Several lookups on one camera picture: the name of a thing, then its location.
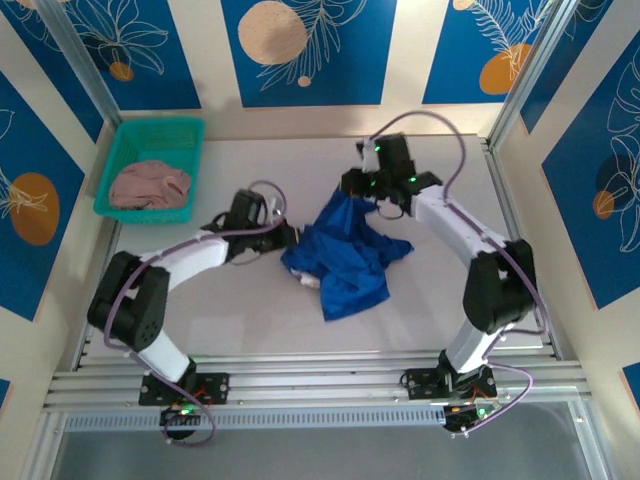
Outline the blue t-shirt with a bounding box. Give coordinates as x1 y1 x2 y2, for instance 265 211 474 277
279 192 416 324

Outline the pink crumpled cloth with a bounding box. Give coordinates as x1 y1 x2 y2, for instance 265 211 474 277
109 159 194 211

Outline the teal plastic basket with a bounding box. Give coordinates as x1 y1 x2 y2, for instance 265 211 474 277
93 118 206 227

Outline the left controller circuit board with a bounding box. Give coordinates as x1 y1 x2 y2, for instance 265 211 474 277
159 402 206 429

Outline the controller circuit board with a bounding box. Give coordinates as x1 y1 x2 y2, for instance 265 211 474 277
159 402 206 429
442 402 504 434

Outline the right controller circuit board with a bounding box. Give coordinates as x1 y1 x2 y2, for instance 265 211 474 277
442 402 504 434

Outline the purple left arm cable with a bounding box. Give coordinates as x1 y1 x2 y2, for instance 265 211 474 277
102 179 289 447

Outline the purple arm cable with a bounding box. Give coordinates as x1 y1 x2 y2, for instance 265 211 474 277
102 179 289 447
369 110 554 437

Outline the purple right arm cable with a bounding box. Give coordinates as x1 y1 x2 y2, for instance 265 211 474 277
369 110 554 437

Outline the blue wall panel, beige circle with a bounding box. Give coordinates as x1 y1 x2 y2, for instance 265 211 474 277
221 0 398 108

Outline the aluminium side rail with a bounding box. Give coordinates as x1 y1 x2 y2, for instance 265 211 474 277
482 137 564 361
72 219 124 371

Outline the blue wall panel, fern drawing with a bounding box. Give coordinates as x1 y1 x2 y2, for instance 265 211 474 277
422 0 556 106

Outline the blue wall panel, lily drawing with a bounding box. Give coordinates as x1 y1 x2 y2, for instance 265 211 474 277
54 0 202 111

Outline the aluminium corner post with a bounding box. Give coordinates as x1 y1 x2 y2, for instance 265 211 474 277
37 0 124 126
487 0 586 146

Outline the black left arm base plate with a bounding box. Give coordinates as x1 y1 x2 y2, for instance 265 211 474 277
138 372 231 406

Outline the aluminium frame rail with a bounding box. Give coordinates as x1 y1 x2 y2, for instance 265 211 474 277
42 349 596 416

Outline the grey slotted cable duct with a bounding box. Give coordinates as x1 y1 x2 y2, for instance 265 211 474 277
62 405 451 432

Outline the blue wall panel, orange oval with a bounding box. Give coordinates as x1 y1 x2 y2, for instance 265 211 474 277
0 69 86 321

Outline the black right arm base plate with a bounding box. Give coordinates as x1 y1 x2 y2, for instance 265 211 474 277
399 367 499 401

